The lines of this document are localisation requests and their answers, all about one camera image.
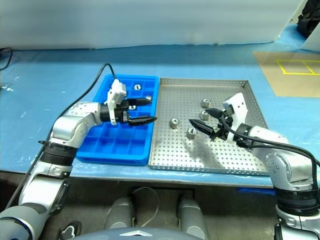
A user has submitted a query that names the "brown cardboard mat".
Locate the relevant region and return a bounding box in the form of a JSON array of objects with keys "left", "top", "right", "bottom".
[{"left": 252, "top": 51, "right": 320, "bottom": 98}]

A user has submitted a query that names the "white backdrop sheet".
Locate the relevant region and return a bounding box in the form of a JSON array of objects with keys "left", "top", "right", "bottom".
[{"left": 0, "top": 0, "right": 309, "bottom": 51}]

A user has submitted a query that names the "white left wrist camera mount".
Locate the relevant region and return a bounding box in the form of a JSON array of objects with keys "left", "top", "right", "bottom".
[{"left": 104, "top": 79, "right": 128, "bottom": 126}]

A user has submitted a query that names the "thin white cable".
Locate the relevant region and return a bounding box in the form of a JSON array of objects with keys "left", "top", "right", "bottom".
[{"left": 131, "top": 186, "right": 160, "bottom": 227}]

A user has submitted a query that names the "black and white shoe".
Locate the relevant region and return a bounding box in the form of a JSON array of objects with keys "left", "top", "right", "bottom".
[{"left": 57, "top": 221, "right": 82, "bottom": 240}]

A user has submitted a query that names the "blue compartment tray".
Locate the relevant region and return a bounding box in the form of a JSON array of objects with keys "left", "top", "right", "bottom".
[{"left": 75, "top": 73, "right": 161, "bottom": 167}]

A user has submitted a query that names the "metal nut fourth row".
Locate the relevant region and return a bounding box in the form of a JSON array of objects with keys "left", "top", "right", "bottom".
[{"left": 168, "top": 117, "right": 181, "bottom": 130}]

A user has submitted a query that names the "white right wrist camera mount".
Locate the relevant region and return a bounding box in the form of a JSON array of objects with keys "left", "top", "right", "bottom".
[{"left": 222, "top": 92, "right": 248, "bottom": 142}]

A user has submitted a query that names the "perforated metal tray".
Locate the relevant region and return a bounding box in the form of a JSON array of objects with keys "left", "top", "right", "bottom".
[{"left": 148, "top": 77, "right": 272, "bottom": 177}]

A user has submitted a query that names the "grey robot chest shell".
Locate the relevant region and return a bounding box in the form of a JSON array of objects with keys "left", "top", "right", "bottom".
[{"left": 82, "top": 226, "right": 191, "bottom": 240}]

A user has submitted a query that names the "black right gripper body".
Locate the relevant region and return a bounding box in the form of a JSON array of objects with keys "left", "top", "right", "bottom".
[{"left": 211, "top": 108, "right": 235, "bottom": 142}]

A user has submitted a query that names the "white leaning board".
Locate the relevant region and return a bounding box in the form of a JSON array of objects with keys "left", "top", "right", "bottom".
[{"left": 302, "top": 23, "right": 320, "bottom": 52}]

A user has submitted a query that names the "black table cable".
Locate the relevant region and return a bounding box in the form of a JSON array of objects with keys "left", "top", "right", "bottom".
[{"left": 0, "top": 47, "right": 13, "bottom": 71}]

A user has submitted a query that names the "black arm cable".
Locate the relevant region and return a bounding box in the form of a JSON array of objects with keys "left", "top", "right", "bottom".
[
  {"left": 3, "top": 62, "right": 116, "bottom": 210},
  {"left": 218, "top": 109, "right": 320, "bottom": 193}
]

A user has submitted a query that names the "black bag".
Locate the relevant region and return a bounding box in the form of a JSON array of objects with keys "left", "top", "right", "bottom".
[{"left": 296, "top": 0, "right": 320, "bottom": 40}]

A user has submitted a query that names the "grey rounded robot leg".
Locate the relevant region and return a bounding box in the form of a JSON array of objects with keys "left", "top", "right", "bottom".
[
  {"left": 176, "top": 194, "right": 210, "bottom": 240},
  {"left": 103, "top": 197, "right": 136, "bottom": 230}
]

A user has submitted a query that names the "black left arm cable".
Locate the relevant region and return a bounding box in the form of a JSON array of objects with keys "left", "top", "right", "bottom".
[{"left": 3, "top": 62, "right": 116, "bottom": 210}]

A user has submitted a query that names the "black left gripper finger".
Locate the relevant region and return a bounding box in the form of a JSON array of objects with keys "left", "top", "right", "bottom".
[
  {"left": 127, "top": 116, "right": 158, "bottom": 127},
  {"left": 128, "top": 98, "right": 153, "bottom": 107}
]

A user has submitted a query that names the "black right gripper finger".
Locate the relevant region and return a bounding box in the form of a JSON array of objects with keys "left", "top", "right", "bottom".
[
  {"left": 204, "top": 107, "right": 222, "bottom": 120},
  {"left": 188, "top": 119, "right": 217, "bottom": 141}
]

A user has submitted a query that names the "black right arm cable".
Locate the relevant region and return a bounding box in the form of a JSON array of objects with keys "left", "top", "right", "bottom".
[{"left": 218, "top": 109, "right": 320, "bottom": 193}]

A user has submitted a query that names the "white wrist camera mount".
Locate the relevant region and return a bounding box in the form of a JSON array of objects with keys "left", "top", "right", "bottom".
[
  {"left": 104, "top": 79, "right": 128, "bottom": 126},
  {"left": 222, "top": 92, "right": 248, "bottom": 142}
]

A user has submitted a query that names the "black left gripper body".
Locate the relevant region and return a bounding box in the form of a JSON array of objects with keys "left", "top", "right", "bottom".
[{"left": 114, "top": 98, "right": 132, "bottom": 124}]

